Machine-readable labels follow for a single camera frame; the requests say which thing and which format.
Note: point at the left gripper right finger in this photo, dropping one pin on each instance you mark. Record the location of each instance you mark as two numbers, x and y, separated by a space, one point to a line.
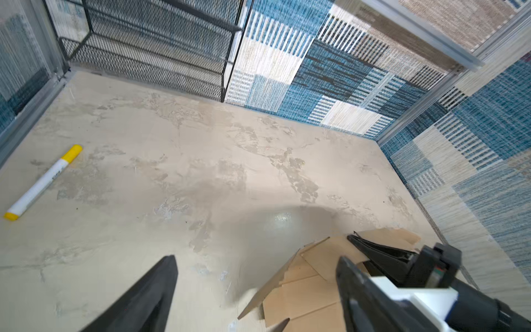
367 308

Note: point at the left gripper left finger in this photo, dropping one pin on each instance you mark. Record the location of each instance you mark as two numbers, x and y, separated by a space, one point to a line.
146 305

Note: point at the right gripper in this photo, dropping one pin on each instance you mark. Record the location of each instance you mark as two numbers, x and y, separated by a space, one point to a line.
433 268

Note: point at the brown cardboard box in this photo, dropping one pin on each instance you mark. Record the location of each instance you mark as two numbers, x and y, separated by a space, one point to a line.
303 294

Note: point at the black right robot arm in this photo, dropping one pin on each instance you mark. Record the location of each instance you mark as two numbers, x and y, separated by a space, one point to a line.
474 311

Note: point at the yellow white marker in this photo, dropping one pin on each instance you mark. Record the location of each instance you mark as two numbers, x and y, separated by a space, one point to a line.
29 197

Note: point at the black wire mesh shelf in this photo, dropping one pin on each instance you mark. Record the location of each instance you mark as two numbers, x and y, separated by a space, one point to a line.
186 46

